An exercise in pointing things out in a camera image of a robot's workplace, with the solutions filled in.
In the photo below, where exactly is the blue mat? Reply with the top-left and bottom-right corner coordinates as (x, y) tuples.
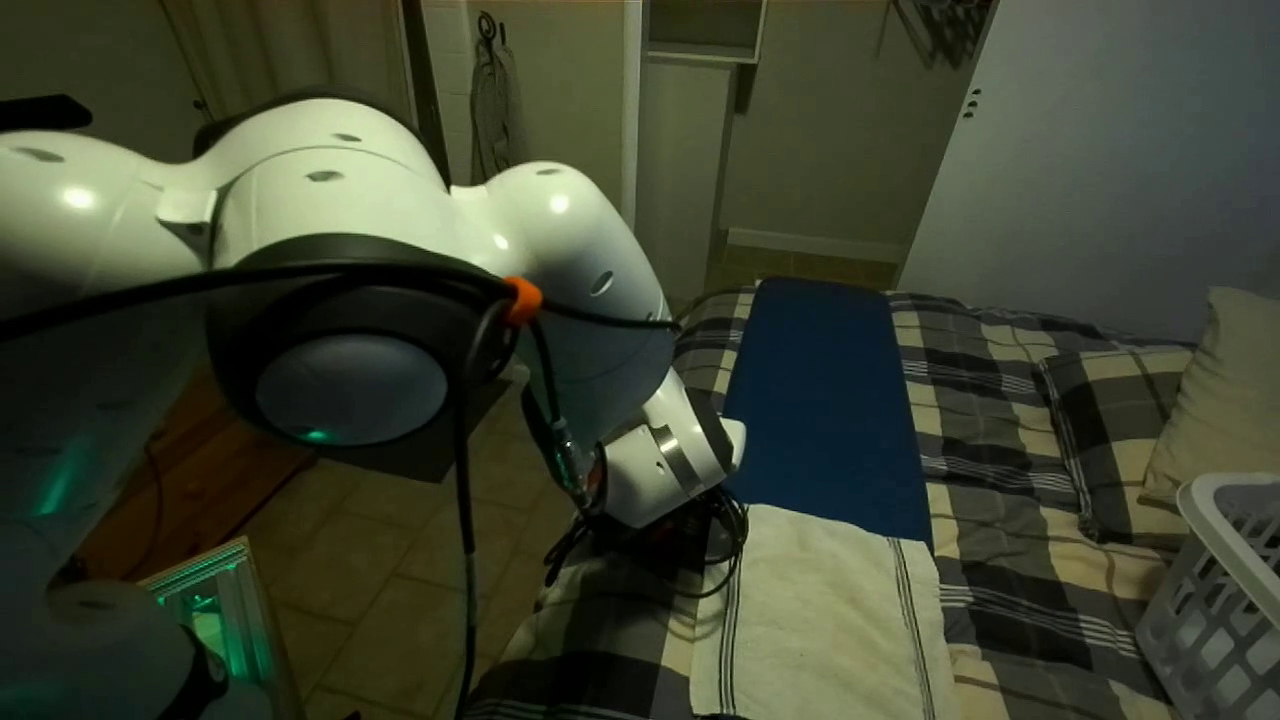
(720, 273), (936, 544)

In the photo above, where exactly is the beige pillow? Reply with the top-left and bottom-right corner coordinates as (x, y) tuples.
(1142, 283), (1280, 513)

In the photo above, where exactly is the aluminium robot base stand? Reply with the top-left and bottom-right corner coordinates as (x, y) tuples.
(138, 535), (293, 720)

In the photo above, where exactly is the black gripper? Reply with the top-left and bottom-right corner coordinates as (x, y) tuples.
(571, 479), (751, 606)

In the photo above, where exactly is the plaid bed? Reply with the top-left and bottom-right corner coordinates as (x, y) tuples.
(462, 283), (1280, 720)

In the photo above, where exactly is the orange cable clip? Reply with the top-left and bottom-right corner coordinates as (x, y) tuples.
(499, 273), (550, 328)

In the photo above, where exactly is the wooden dresser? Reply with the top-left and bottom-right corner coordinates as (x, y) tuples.
(76, 370), (319, 584)

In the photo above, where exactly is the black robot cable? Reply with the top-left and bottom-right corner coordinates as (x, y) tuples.
(0, 257), (751, 720)

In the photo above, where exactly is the white laundry basket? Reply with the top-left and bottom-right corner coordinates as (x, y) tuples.
(1132, 469), (1280, 720)

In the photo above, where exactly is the white closet door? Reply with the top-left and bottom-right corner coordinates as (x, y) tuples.
(619, 0), (776, 312)

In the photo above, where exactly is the white striped cloth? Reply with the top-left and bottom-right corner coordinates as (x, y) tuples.
(688, 498), (962, 720)

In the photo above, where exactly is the beige curtain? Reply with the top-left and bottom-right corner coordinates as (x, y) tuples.
(155, 0), (422, 129)

